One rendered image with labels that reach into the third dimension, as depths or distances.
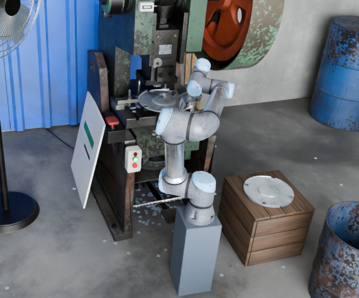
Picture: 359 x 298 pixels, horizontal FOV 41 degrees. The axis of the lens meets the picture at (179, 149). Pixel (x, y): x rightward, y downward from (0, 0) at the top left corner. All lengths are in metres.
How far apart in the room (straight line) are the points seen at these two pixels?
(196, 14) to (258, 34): 0.35
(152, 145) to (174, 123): 0.76
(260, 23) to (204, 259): 1.20
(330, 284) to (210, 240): 0.65
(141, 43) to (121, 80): 0.45
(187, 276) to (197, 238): 0.25
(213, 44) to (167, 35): 0.37
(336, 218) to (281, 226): 0.29
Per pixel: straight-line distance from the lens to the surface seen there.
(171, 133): 1.96
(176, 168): 2.16
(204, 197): 2.27
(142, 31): 2.51
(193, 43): 2.65
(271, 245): 2.83
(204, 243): 2.42
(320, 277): 2.66
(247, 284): 2.76
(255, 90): 4.69
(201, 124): 1.93
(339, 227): 2.81
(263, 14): 2.46
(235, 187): 2.83
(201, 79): 2.30
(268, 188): 2.84
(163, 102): 2.68
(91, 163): 3.02
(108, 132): 2.53
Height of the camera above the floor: 1.94
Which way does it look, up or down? 31 degrees down
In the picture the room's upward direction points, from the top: 6 degrees clockwise
